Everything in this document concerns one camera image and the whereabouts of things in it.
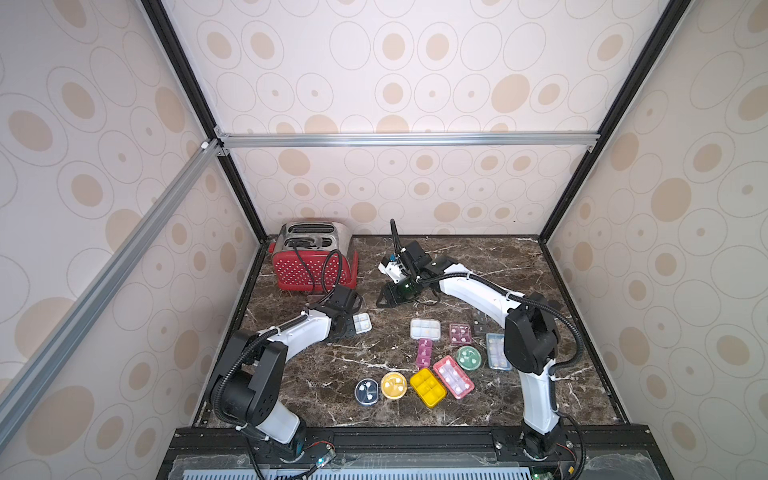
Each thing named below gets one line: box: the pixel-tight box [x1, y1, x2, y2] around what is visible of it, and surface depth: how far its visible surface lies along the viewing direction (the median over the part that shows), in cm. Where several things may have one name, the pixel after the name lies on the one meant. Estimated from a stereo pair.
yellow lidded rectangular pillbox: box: [410, 368, 447, 409], surface depth 83 cm
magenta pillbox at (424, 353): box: [416, 338, 433, 369], surface depth 90 cm
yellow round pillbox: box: [380, 371, 408, 400], surface depth 84 cm
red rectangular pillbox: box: [433, 355, 475, 400], surface depth 85 cm
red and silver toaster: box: [268, 220, 360, 292], surface depth 97 cm
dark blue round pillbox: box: [354, 378, 379, 406], surface depth 83 cm
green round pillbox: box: [456, 345, 482, 371], surface depth 89 cm
